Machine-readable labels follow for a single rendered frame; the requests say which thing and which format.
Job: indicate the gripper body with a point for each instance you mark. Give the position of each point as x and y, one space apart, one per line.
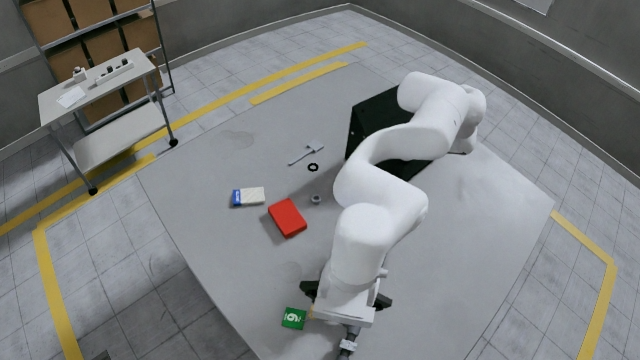
325 280

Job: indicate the red rectangular block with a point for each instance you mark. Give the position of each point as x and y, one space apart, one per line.
287 218

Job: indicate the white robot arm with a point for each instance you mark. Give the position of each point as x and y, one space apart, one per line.
364 232

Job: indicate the green square tag with white number 6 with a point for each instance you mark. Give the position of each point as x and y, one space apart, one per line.
292 318

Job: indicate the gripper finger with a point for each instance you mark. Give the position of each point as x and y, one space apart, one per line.
381 302
310 288

